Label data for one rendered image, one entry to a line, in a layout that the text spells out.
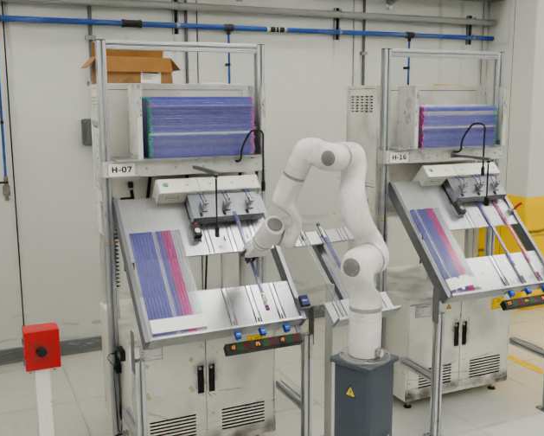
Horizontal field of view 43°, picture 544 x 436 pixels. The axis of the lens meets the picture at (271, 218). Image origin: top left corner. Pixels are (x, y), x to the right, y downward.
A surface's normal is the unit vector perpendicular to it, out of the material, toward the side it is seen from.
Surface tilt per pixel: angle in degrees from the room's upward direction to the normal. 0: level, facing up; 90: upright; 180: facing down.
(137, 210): 44
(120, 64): 80
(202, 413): 90
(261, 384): 90
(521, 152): 90
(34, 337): 90
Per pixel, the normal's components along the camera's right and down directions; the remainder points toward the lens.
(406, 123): -0.91, 0.07
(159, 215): 0.29, -0.60
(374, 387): 0.71, 0.11
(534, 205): 0.41, 0.15
